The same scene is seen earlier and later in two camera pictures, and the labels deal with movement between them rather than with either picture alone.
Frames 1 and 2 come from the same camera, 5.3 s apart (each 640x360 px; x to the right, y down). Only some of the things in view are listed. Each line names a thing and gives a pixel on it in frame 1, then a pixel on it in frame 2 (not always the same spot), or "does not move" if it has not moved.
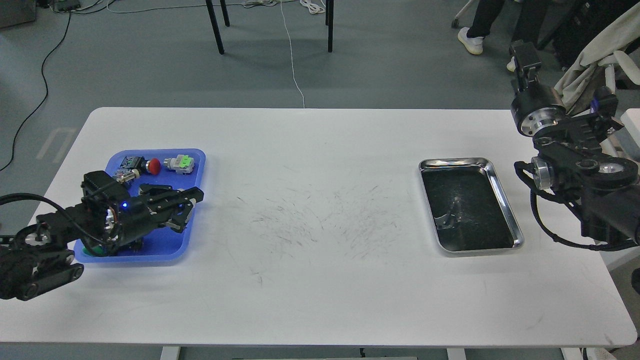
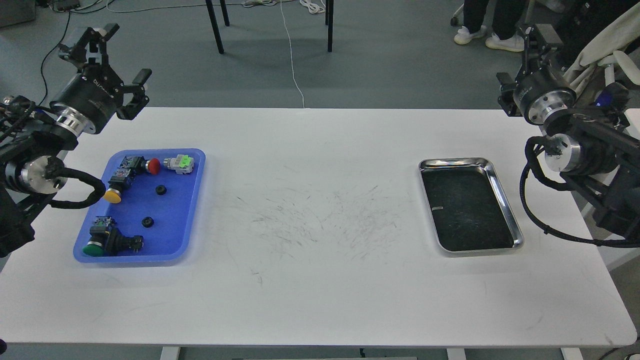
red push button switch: [152, 165] does not move
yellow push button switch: [125, 174] does not move
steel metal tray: [468, 210] does not move
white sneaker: [511, 65] to [515, 44]
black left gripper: [116, 220] to [89, 102]
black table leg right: [329, 22] does not move
